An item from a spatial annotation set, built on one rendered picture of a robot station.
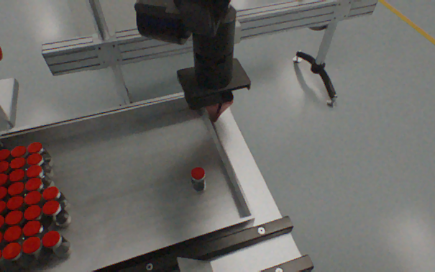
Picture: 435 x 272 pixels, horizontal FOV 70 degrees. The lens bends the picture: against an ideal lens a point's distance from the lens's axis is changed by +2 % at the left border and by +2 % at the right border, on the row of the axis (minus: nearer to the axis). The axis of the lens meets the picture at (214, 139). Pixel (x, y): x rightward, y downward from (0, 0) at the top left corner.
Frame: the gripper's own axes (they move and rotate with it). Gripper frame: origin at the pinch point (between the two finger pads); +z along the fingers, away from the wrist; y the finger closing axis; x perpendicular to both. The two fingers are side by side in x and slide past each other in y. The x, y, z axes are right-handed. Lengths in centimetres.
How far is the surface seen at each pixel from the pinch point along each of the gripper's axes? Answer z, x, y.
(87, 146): 2.5, -2.3, 22.1
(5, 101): 2.9, -18.7, 36.4
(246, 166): 2.6, 10.1, -2.4
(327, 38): 59, -85, -94
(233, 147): 2.6, 5.7, -1.8
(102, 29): 32, -86, 19
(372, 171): 91, -17, -90
